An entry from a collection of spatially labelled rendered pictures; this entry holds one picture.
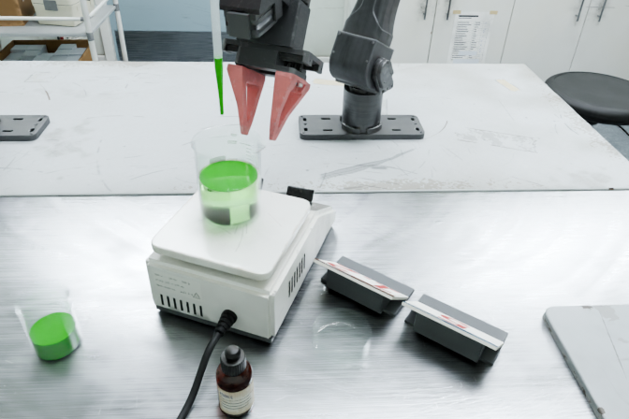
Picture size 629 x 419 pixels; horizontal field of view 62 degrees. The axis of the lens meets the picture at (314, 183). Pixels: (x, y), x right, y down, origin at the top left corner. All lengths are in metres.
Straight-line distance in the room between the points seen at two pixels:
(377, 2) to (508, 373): 0.51
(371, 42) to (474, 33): 2.30
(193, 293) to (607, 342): 0.39
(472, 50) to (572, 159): 2.23
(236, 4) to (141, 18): 3.02
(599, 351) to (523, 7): 2.65
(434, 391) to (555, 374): 0.12
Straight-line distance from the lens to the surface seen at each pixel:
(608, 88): 1.98
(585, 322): 0.60
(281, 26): 0.58
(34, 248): 0.68
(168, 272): 0.51
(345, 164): 0.77
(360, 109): 0.82
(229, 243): 0.49
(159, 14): 3.51
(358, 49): 0.78
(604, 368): 0.57
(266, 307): 0.48
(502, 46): 3.14
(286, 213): 0.52
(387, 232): 0.65
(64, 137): 0.90
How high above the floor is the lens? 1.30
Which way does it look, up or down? 34 degrees down
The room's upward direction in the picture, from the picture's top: 2 degrees clockwise
